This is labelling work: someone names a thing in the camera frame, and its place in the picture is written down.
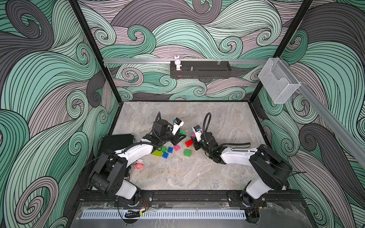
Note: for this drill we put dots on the clear plastic wall bin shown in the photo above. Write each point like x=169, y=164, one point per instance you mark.
x=279, y=80

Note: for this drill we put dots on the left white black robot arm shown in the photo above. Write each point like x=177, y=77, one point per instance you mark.
x=108, y=174

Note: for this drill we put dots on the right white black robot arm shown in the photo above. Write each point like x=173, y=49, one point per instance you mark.
x=273, y=170

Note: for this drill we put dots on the blue lego brick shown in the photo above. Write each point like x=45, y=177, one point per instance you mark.
x=170, y=150
x=165, y=155

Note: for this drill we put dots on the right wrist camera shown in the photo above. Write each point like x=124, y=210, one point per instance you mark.
x=197, y=132

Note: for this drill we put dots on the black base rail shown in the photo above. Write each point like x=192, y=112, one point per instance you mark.
x=157, y=198

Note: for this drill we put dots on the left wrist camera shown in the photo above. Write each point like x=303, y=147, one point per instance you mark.
x=177, y=124

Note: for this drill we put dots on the white slotted cable duct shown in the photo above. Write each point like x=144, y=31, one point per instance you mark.
x=167, y=214

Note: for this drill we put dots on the pink toy figure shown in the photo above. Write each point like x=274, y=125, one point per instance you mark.
x=139, y=165

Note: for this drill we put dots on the black wall shelf tray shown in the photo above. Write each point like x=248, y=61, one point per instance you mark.
x=201, y=70

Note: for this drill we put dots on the black box on table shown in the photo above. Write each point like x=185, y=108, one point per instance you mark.
x=115, y=142

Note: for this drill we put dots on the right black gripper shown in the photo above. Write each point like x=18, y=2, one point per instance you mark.
x=195, y=143

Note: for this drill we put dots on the long red lego brick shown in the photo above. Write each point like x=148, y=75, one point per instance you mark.
x=189, y=143

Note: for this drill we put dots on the aluminium rail right wall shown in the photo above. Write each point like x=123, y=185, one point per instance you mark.
x=340, y=104

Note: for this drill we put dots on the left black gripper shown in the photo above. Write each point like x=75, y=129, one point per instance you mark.
x=176, y=138

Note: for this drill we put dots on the green lego brick right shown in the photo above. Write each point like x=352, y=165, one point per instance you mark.
x=187, y=153

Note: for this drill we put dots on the white pink bunny figurine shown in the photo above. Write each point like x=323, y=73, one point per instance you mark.
x=178, y=63

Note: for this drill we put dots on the aluminium rail back wall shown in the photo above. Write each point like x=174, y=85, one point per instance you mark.
x=167, y=61

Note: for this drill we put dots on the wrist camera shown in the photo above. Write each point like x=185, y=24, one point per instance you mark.
x=177, y=124
x=197, y=132

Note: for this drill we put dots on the aluminium rail wall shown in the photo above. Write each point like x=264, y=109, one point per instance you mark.
x=167, y=61
x=340, y=104

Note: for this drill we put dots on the lime long lego brick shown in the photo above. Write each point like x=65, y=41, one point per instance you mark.
x=157, y=153

